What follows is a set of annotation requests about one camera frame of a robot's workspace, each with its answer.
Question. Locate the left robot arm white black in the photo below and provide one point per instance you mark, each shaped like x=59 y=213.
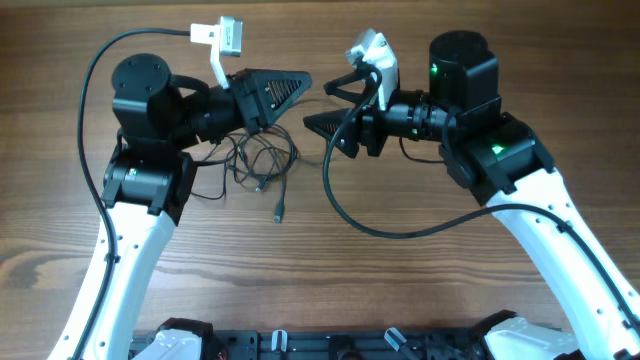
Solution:
x=149 y=179

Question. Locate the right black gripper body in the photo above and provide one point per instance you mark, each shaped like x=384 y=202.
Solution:
x=376 y=121

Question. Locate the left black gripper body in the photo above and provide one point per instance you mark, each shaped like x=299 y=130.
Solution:
x=243 y=86

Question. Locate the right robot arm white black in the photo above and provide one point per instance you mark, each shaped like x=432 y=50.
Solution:
x=511 y=175

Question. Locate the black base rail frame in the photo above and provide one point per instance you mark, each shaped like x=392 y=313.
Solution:
x=441 y=343

